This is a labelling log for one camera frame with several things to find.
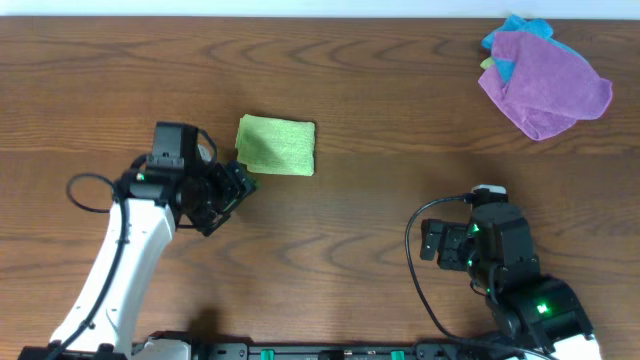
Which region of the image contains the green microfiber cloth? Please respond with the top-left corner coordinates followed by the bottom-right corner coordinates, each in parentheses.
top-left (235, 114), bottom-right (316, 176)

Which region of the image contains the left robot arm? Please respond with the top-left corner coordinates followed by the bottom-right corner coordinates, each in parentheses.
top-left (19, 122), bottom-right (256, 359)

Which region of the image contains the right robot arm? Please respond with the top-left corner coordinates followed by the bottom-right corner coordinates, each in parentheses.
top-left (420, 194), bottom-right (602, 359)

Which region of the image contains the purple microfiber cloth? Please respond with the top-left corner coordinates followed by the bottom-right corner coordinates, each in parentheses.
top-left (479, 31), bottom-right (613, 141)

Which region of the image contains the blue microfiber cloth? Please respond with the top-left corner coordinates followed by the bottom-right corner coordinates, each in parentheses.
top-left (480, 14), bottom-right (584, 84)

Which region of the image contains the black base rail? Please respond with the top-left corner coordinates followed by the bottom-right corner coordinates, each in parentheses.
top-left (132, 331), bottom-right (518, 360)

